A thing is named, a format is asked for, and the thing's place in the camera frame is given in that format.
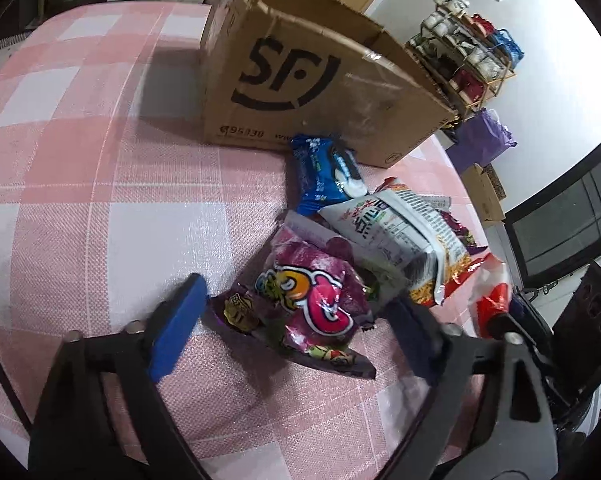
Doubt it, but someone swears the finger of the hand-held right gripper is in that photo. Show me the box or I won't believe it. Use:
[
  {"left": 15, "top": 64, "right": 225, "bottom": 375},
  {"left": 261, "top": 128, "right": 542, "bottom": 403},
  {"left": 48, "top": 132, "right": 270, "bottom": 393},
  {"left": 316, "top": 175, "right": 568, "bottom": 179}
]
[{"left": 508, "top": 287, "right": 554, "bottom": 361}]

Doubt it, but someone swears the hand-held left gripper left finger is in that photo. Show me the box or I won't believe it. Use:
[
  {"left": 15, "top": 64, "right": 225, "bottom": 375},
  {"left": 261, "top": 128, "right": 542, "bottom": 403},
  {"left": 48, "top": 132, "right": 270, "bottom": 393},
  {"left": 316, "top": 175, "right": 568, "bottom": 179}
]
[{"left": 28, "top": 273, "right": 208, "bottom": 480}]

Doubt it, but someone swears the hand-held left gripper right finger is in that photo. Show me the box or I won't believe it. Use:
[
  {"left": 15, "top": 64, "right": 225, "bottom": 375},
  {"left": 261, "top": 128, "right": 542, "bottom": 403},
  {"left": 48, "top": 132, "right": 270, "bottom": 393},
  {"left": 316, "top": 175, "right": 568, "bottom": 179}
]
[{"left": 383, "top": 297, "right": 561, "bottom": 480}]

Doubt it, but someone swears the red cone snack packet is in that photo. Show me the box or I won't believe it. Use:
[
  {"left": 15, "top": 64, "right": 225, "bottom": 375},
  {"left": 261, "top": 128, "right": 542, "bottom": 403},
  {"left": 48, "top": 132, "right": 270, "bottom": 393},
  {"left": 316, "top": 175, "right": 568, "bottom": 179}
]
[{"left": 468, "top": 255, "right": 514, "bottom": 341}]

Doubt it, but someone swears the white orange noodle snack packet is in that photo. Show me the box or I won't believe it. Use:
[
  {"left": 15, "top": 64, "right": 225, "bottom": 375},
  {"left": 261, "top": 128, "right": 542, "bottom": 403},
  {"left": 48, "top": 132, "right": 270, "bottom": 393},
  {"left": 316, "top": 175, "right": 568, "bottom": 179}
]
[{"left": 318, "top": 177, "right": 474, "bottom": 308}]

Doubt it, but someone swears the purple silver snack packet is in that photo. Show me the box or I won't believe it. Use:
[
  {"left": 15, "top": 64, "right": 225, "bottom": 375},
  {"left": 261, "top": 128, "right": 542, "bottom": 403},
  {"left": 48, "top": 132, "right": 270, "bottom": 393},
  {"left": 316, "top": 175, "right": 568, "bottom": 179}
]
[{"left": 203, "top": 210, "right": 377, "bottom": 380}]

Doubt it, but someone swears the purple candy packet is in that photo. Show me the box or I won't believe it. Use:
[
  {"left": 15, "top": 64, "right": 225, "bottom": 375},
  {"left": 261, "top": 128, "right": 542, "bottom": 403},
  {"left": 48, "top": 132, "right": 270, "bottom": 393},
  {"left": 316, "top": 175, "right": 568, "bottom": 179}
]
[{"left": 433, "top": 207, "right": 489, "bottom": 256}]

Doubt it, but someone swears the blue cookie packet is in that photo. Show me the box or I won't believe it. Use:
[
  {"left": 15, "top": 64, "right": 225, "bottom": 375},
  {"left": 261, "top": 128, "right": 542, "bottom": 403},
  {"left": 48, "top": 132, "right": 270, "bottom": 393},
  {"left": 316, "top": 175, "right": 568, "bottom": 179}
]
[{"left": 290, "top": 133, "right": 370, "bottom": 217}]

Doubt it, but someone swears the brown cardboard box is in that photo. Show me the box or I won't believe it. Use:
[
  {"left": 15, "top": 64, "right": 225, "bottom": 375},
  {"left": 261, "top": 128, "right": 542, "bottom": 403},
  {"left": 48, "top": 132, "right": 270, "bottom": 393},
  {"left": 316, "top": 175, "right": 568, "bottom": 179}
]
[{"left": 199, "top": 0, "right": 459, "bottom": 168}]

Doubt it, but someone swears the dark glass panel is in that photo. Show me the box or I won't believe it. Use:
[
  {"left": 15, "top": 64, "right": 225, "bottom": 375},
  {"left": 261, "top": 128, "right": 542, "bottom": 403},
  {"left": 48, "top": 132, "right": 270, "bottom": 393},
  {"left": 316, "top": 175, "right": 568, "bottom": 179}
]
[{"left": 505, "top": 125, "right": 601, "bottom": 286}]

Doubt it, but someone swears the cardboard box with owl print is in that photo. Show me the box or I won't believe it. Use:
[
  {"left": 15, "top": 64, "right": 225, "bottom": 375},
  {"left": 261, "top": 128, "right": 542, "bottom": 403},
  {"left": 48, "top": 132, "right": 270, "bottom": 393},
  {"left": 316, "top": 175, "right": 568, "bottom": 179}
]
[{"left": 461, "top": 162, "right": 507, "bottom": 223}]

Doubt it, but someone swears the pink checked tablecloth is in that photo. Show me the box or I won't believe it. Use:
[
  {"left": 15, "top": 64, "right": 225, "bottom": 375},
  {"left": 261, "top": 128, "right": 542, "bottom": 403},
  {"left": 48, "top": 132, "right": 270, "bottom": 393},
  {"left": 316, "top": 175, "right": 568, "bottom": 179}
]
[{"left": 0, "top": 0, "right": 491, "bottom": 480}]

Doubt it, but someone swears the purple bag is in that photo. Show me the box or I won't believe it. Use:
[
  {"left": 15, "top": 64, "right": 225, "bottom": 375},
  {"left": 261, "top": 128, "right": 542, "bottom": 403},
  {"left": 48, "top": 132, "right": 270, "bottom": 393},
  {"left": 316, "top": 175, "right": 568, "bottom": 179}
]
[{"left": 453, "top": 108, "right": 517, "bottom": 173}]

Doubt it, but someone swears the wooden shoe rack with shoes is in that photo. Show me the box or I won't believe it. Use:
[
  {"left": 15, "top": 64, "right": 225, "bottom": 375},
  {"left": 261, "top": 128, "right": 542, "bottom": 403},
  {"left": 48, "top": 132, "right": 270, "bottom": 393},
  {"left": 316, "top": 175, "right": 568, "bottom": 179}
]
[{"left": 405, "top": 0, "right": 524, "bottom": 111}]

